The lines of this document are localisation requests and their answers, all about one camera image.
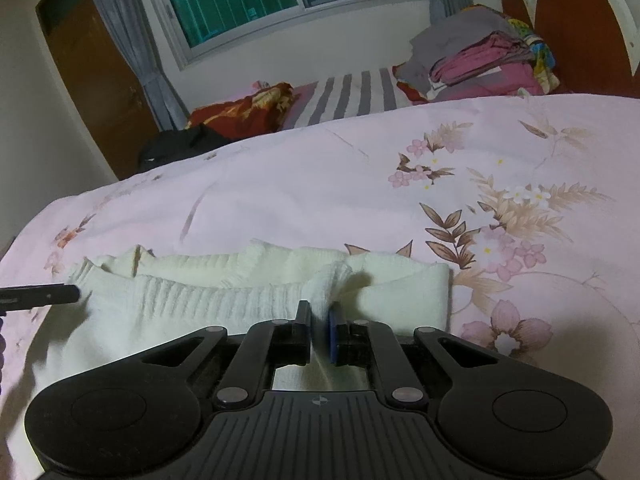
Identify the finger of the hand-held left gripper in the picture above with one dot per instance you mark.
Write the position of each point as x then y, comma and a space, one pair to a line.
305, 332
333, 337
45, 296

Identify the white knitted sweater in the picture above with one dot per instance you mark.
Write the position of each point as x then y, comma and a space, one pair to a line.
200, 300

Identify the pile of folded clothes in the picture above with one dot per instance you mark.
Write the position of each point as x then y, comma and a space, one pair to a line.
475, 60

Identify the pink floral bedsheet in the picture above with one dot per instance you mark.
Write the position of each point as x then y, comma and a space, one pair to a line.
325, 185

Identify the black cloth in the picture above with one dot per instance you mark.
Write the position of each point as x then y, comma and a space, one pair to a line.
180, 145

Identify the brown wooden door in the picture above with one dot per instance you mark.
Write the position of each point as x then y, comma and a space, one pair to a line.
95, 85

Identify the red patterned cloth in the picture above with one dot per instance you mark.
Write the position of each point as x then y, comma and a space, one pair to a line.
240, 110

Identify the grey striped pillow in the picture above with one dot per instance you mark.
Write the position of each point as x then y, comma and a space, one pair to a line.
350, 95

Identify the brown and white headboard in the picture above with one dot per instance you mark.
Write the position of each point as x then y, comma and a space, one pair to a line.
585, 25

